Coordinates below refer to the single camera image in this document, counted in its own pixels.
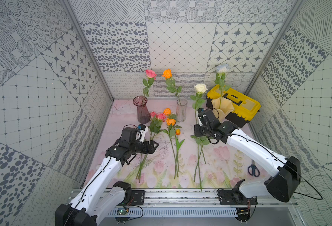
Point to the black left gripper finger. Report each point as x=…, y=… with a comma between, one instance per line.
x=151, y=149
x=153, y=143

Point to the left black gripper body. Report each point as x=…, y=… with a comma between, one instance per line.
x=148, y=147

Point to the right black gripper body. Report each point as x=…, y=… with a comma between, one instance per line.
x=201, y=130

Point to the cream white rose stem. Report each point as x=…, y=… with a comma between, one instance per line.
x=198, y=102

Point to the blue white rose stem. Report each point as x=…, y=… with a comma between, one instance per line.
x=221, y=72

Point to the orange rose large stem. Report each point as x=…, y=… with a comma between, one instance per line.
x=171, y=84

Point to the pink rose stem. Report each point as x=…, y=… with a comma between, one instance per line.
x=157, y=120
x=148, y=82

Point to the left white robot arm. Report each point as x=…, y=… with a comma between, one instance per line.
x=91, y=205

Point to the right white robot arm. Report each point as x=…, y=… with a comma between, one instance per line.
x=284, y=172

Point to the cream fluted vase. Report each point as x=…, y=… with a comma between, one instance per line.
x=222, y=107

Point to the purple ribbed glass vase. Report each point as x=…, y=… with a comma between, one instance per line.
x=143, y=114

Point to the orange rose middle stem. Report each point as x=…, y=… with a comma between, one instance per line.
x=170, y=131

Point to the orange rose far stem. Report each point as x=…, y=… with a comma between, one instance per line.
x=169, y=114

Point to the clear textured glass vase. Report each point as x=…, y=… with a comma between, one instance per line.
x=181, y=109

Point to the yellow black toolbox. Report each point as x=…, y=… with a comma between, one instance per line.
x=245, y=107

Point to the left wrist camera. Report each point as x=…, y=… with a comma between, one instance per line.
x=141, y=132

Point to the aluminium rail base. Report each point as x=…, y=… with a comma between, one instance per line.
x=195, y=198

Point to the black handled scissors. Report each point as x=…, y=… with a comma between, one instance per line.
x=253, y=170

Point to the white perforated cable tray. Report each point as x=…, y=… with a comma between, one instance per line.
x=174, y=212

